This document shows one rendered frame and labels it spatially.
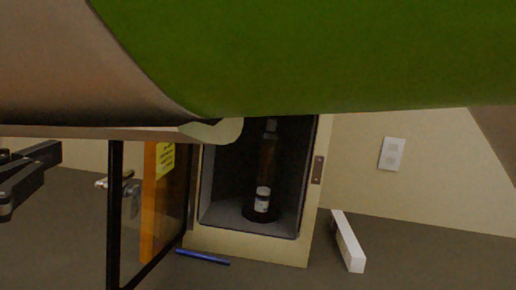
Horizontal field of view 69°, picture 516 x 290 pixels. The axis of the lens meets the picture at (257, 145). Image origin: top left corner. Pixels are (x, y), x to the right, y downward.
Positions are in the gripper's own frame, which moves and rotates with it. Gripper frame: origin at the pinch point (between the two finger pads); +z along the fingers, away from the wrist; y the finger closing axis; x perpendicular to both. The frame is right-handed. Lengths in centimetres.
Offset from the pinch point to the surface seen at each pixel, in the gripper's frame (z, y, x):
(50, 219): 47, 31, 35
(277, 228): 48, -30, 28
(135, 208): 16.3, -5.3, 12.8
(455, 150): 87, -85, 10
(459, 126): 87, -84, 2
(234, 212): 54, -18, 28
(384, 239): 67, -62, 36
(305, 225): 44, -36, 24
